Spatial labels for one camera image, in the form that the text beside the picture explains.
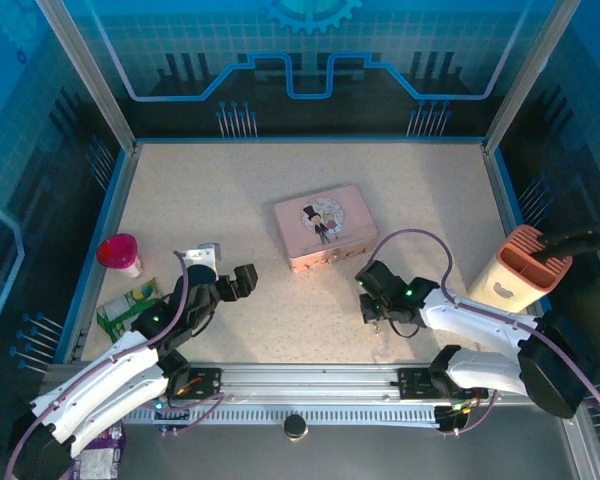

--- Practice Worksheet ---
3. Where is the cup with pink lid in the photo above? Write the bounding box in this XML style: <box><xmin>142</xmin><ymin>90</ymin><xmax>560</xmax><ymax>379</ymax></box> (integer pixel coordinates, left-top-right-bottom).
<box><xmin>95</xmin><ymin>232</ymin><xmax>145</xmax><ymax>280</ymax></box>

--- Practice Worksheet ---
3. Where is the slotted cable duct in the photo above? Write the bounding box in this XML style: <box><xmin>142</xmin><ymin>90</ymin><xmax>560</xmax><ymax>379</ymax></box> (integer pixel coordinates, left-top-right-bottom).
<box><xmin>124</xmin><ymin>403</ymin><xmax>444</xmax><ymax>429</ymax></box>

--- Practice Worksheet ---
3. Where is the purple snack packet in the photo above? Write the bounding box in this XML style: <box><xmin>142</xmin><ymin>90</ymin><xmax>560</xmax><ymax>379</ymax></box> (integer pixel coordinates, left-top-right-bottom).
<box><xmin>68</xmin><ymin>423</ymin><xmax>128</xmax><ymax>480</ymax></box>

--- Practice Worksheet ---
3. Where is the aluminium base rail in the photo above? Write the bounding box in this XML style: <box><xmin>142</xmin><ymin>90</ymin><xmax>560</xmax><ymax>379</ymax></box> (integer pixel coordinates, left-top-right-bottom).
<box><xmin>189</xmin><ymin>363</ymin><xmax>436</xmax><ymax>402</ymax></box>

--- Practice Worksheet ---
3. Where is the green snack packet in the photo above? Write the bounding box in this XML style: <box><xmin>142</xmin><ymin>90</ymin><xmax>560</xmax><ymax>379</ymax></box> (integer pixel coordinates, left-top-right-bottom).
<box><xmin>95</xmin><ymin>277</ymin><xmax>169</xmax><ymax>344</ymax></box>

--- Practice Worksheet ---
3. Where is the black knife handle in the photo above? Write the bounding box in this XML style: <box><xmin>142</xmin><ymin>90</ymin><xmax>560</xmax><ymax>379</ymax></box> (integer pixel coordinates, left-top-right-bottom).
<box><xmin>531</xmin><ymin>238</ymin><xmax>600</xmax><ymax>265</ymax></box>
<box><xmin>536</xmin><ymin>222</ymin><xmax>600</xmax><ymax>247</ymax></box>

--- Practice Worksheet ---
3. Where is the pink tin box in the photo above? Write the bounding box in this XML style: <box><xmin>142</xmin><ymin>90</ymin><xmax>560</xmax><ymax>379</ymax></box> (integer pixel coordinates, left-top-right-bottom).
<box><xmin>273</xmin><ymin>183</ymin><xmax>380</xmax><ymax>274</ymax></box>

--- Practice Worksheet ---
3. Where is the aluminium frame post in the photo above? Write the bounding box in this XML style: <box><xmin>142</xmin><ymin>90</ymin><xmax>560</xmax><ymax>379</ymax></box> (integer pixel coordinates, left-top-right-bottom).
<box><xmin>481</xmin><ymin>0</ymin><xmax>583</xmax><ymax>155</ymax></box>
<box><xmin>33</xmin><ymin>0</ymin><xmax>142</xmax><ymax>154</ymax></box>

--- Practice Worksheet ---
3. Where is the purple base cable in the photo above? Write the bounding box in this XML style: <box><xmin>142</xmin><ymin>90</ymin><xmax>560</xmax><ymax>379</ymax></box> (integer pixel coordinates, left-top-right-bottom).
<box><xmin>152</xmin><ymin>388</ymin><xmax>225</xmax><ymax>434</ymax></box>
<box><xmin>438</xmin><ymin>394</ymin><xmax>495</xmax><ymax>439</ymax></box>

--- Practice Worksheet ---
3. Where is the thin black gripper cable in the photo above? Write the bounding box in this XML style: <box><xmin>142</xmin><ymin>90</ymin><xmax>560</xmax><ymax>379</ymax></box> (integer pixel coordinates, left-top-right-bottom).
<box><xmin>386</xmin><ymin>317</ymin><xmax>429</xmax><ymax>341</ymax></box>

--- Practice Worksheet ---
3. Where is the black round knob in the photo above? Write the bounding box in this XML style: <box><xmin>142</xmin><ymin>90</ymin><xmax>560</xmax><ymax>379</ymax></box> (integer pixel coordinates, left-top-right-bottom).
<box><xmin>282</xmin><ymin>413</ymin><xmax>309</xmax><ymax>442</ymax></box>

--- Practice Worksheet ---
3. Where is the beige knife block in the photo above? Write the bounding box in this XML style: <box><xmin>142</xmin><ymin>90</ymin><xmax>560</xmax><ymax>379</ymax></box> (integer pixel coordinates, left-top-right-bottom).
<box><xmin>467</xmin><ymin>224</ymin><xmax>574</xmax><ymax>316</ymax></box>

